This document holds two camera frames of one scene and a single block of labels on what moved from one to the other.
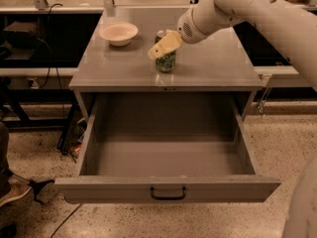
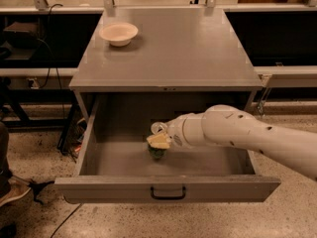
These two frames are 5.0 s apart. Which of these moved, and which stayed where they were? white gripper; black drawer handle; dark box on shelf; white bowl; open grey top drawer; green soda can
Moved: green soda can; white gripper
Stayed: white bowl; dark box on shelf; open grey top drawer; black drawer handle
